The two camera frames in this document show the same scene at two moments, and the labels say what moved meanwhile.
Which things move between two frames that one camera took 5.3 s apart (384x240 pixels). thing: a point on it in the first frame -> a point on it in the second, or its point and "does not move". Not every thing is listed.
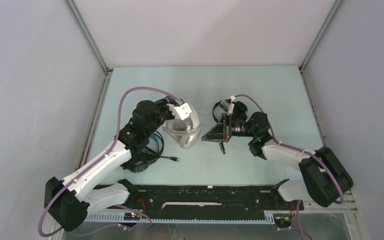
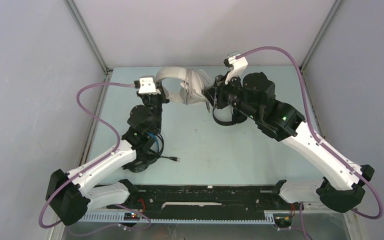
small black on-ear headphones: x=240 y=111 does not move
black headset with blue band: x=149 y=154 does not move
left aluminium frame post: x=73 y=9 does not move
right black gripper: x=221 y=132 -> x=218 y=91
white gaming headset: x=186 y=132 -> x=195 y=81
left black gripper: x=163 y=102 -> x=161 y=96
